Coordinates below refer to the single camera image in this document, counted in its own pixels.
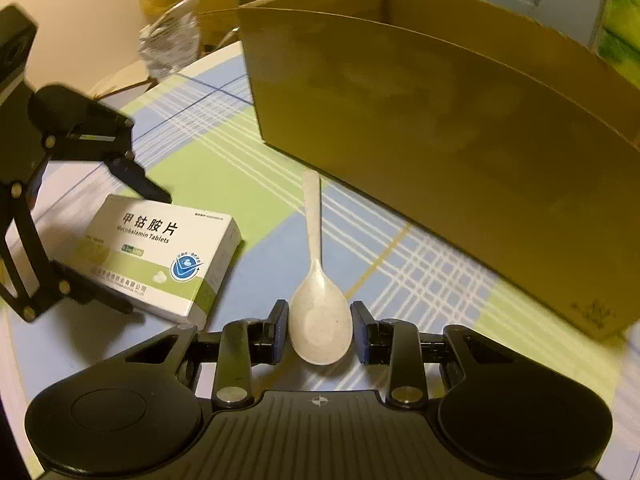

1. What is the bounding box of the cardboard box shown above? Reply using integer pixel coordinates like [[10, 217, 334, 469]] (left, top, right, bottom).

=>
[[87, 72, 157, 102], [236, 0, 640, 342]]

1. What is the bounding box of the stack of green tissue packs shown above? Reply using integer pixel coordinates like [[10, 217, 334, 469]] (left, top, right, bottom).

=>
[[595, 0, 640, 82]]

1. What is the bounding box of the flat cardboard box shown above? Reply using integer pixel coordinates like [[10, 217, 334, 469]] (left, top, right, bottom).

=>
[[87, 72, 157, 102]]

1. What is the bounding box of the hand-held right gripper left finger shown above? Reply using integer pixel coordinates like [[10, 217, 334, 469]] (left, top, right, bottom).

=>
[[122, 300, 290, 410]]

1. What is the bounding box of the checked cloth desktop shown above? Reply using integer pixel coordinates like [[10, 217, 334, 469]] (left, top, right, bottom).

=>
[[0, 40, 640, 480]]

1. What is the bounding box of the brown cardboard carton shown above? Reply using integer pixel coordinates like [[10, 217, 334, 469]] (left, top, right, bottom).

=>
[[192, 0, 282, 52]]

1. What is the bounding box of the crumpled clear plastic bag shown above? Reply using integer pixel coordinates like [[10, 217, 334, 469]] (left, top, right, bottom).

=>
[[137, 0, 202, 84]]

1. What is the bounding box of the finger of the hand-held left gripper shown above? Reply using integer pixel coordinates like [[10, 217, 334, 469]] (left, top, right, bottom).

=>
[[106, 151, 174, 205], [0, 157, 147, 325]]

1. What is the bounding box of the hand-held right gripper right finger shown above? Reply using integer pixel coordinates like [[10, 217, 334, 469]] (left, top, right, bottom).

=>
[[350, 301, 512, 409]]

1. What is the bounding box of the white green-striped medicine box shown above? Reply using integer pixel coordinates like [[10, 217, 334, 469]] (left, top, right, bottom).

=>
[[70, 194, 245, 331]]

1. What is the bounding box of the white plastic spoon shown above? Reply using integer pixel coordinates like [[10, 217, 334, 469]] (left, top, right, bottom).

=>
[[290, 170, 351, 366]]

